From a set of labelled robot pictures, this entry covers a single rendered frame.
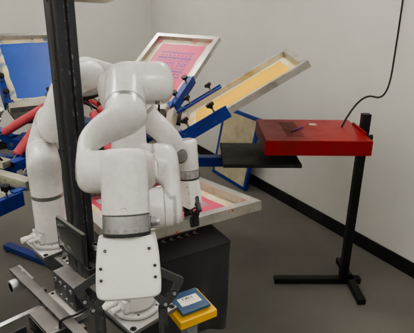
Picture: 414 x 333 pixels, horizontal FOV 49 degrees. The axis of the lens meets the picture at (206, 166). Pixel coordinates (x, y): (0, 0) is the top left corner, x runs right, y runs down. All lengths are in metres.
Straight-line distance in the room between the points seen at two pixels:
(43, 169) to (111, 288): 0.71
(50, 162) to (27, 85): 2.25
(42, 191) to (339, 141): 1.75
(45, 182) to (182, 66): 2.28
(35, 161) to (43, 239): 0.26
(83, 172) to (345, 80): 3.05
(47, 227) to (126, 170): 0.80
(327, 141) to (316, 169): 1.37
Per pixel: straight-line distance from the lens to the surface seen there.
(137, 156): 0.70
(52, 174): 1.39
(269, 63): 2.96
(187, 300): 1.48
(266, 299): 3.12
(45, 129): 1.36
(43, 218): 1.45
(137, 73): 0.96
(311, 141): 2.62
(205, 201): 1.85
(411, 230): 3.51
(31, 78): 3.65
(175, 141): 1.39
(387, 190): 3.55
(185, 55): 3.62
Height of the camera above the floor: 1.88
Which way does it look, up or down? 21 degrees down
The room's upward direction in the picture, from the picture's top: 1 degrees clockwise
